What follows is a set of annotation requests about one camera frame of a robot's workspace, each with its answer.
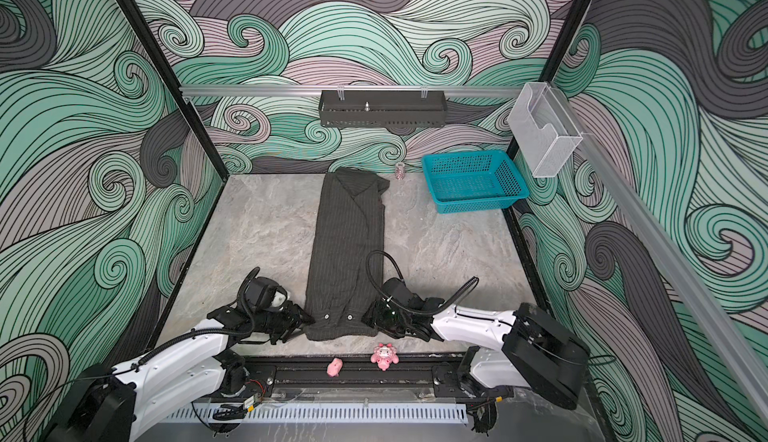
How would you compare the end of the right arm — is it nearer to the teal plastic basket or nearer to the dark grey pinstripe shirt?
the dark grey pinstripe shirt

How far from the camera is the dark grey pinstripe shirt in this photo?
828 mm

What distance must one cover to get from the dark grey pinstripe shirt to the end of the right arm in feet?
0.20

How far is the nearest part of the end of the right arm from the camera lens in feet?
2.01

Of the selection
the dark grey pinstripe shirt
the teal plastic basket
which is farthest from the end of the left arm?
the teal plastic basket
